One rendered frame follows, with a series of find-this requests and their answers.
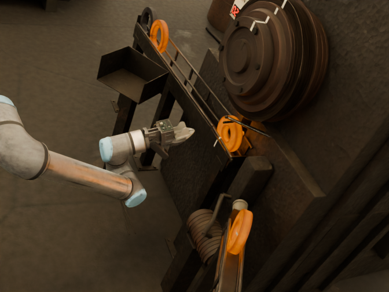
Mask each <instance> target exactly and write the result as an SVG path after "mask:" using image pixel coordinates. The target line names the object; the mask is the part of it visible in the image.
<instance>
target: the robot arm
mask: <svg viewBox="0 0 389 292"><path fill-rule="evenodd" d="M154 125H156V127H154V126H153V127H154V128H152V129H148V130H147V128H146V127H143V128H142V129H143V132H142V131H140V130H136V131H132V132H128V133H123V134H119V135H115V136H111V137H106V138H103V139H101V140H100V142H99V146H100V154H101V157H102V160H103V162H105V164H106V170H104V169H101V168H99V167H96V166H93V165H90V164H87V163H84V162H81V161H79V160H76V159H72V158H69V157H67V156H64V155H61V154H58V153H55V152H52V151H49V150H48V148H47V146H46V145H45V144H44V143H42V142H40V141H37V140H35V139H34V138H32V137H31V136H30V135H29V134H28V133H27V132H26V130H25V128H24V126H23V123H22V121H21V119H20V117H19V115H18V113H17V108H16V107H15V106H14V104H13V103H12V101H11V100H10V99H9V98H7V97H5V96H2V95H0V166H1V167H2V168H4V169H5V170H6V171H8V172H9V173H11V174H12V175H14V176H16V177H19V178H22V179H25V180H35V179H37V178H38V177H39V178H43V179H46V180H50V181H54V182H57V183H62V184H65V185H70V186H72V187H77V188H81V189H85V190H88V191H92V192H96V193H99V194H103V195H107V196H111V197H114V198H116V199H120V200H123V201H124V202H125V205H126V206H127V207H134V206H137V205H139V204H140V203H141V202H143V201H144V200H145V198H146V192H145V188H143V186H142V184H141V183H140V181H139V179H138V178H137V176H136V174H135V173H134V170H133V169H132V167H131V166H130V164H129V162H128V156H132V155H136V154H140V153H143V152H146V149H148V148H149V147H151V148H152V149H153V150H154V151H155V152H156V153H157V154H158V155H159V156H161V157H162V158H163V159H167V158H168V153H167V150H166V149H165V148H163V147H162V146H164V147H169V146H170V147H172V146H176V145H180V144H181V143H183V142H184V141H185V140H186V139H188V138H189V137H190V136H191V135H192V134H193V133H194V132H195V130H194V129H192V128H187V127H186V125H185V122H180V123H179V124H178V126H177V127H173V126H172V124H171V123H170V121H169V120H168V119H164V120H161V121H157V122H156V124H154ZM174 137H175V138H174Z"/></svg>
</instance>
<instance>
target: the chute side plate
mask: <svg viewBox="0 0 389 292"><path fill-rule="evenodd" d="M135 35H136V36H137V38H138V44H139V46H140V48H141V49H142V51H143V52H144V53H145V55H146V56H147V58H149V59H151V60H152V61H154V62H155V63H156V64H158V65H159V66H161V67H163V68H164V69H166V70H167V71H169V75H168V78H167V81H168V82H169V84H170V89H169V91H170V92H171V94H172V95H173V96H174V98H175V99H176V101H177V102H178V104H179V105H180V107H181V108H182V110H183V111H184V113H185V114H186V116H187V117H188V118H189V120H190V121H191V123H192V125H193V126H194V128H195V129H196V130H197V132H198V134H199V135H200V136H201V138H202V139H203V141H204V142H205V144H206V146H207V148H208V149H209V151H210V153H211V155H212V157H213V158H214V159H215V157H216V156H218V158H219V160H220V161H221V163H222V166H221V168H220V171H221V172H223V170H224V168H225V166H226V164H227V162H228V160H229V159H230V158H229V156H228V155H227V153H226V151H225V149H224V148H223V146H222V144H221V143H220V141H219V139H218V138H217V136H216V134H215V133H214V131H213V129H212V128H211V126H210V125H209V123H208V122H207V121H206V119H205V118H204V116H203V115H202V114H201V112H200V111H199V109H198V108H197V107H196V106H195V104H194V102H193V101H192V100H191V99H190V97H189V96H188V94H187V93H186V91H185V90H184V89H183V87H182V86H181V85H180V83H179V82H178V81H177V79H176V78H175V76H174V75H173V73H172V72H171V71H170V69H169V68H168V67H167V65H166V64H165V62H164V61H163V60H162V58H161V57H160V56H159V54H158V53H157V51H156V50H155V48H154V47H153V46H152V44H151V43H150V42H149V41H148V39H147V37H146V36H145V35H144V33H143V32H142V31H141V29H140V28H139V26H138V25H137V24H135V29H134V33H133V37H134V38H135ZM216 140H218V141H217V142H216ZM215 142H216V144H215ZM214 144H215V146H214Z"/></svg>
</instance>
